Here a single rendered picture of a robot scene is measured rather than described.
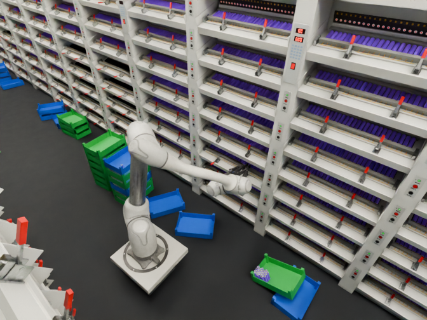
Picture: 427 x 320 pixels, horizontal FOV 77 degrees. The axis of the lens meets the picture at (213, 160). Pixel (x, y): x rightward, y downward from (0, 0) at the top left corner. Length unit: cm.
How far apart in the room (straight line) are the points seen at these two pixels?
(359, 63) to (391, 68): 12
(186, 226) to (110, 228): 62
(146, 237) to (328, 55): 136
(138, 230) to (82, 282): 68
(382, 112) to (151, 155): 108
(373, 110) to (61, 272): 218
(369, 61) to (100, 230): 213
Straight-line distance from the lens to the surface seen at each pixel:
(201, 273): 207
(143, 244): 171
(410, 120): 142
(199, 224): 230
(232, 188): 155
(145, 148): 132
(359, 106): 143
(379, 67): 135
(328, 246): 200
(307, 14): 141
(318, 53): 141
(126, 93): 277
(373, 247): 185
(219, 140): 200
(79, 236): 245
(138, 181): 164
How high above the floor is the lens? 182
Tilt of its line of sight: 38 degrees down
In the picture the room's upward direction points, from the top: 2 degrees clockwise
